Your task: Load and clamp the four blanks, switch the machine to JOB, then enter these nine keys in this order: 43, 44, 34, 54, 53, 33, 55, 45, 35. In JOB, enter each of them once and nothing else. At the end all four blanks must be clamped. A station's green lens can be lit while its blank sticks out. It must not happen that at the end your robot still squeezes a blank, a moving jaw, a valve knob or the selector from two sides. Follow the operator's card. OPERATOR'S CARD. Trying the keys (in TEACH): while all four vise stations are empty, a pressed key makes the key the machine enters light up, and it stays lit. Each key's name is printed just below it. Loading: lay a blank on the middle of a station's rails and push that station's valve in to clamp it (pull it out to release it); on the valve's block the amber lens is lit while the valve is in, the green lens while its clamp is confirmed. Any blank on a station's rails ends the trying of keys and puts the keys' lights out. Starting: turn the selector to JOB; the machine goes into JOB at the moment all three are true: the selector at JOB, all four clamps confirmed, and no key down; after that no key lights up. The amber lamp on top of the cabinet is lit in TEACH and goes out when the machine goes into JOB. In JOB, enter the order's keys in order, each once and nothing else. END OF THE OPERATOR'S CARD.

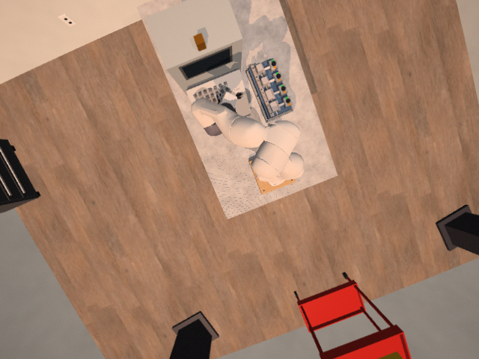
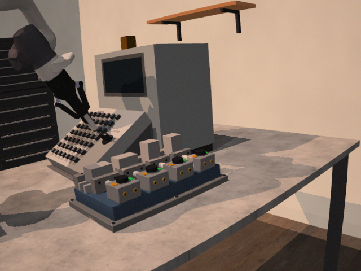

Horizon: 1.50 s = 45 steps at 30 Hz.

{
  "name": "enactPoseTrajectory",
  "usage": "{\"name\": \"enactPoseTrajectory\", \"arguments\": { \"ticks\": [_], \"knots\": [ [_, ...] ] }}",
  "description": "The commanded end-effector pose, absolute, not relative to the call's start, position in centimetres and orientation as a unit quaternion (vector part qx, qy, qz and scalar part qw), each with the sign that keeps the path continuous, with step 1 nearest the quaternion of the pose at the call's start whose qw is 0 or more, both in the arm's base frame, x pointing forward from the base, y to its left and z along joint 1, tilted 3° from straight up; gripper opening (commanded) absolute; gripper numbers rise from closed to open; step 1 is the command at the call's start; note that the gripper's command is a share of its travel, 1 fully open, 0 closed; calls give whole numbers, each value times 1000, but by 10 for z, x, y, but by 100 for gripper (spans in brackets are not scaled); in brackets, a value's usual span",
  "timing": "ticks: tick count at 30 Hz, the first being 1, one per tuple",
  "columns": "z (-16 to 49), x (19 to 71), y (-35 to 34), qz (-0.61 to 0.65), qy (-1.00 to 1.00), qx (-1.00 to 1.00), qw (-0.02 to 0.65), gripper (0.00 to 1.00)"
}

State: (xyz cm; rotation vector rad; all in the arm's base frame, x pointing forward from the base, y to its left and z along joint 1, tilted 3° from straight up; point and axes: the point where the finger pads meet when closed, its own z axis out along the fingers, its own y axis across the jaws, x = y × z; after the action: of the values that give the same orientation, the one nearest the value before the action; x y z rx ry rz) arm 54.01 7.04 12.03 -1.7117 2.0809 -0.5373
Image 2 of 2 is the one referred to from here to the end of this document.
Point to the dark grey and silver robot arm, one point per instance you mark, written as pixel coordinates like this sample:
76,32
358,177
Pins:
34,44

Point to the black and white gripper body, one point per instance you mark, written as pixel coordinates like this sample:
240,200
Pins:
57,85

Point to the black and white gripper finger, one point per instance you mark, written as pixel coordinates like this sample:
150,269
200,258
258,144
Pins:
84,105
78,114

